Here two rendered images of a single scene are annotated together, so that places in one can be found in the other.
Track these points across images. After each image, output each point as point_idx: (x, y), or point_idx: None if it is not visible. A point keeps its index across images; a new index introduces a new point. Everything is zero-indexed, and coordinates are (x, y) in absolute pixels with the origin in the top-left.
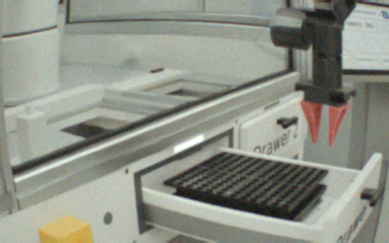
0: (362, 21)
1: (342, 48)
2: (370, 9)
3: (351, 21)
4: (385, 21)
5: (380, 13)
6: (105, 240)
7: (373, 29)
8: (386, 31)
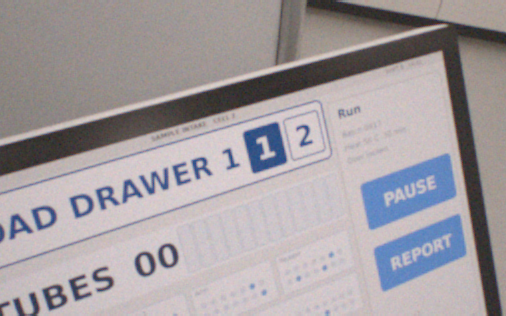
0: (119, 254)
1: None
2: (180, 150)
3: (54, 284)
4: (258, 190)
5: (239, 153)
6: None
7: (176, 273)
8: (253, 247)
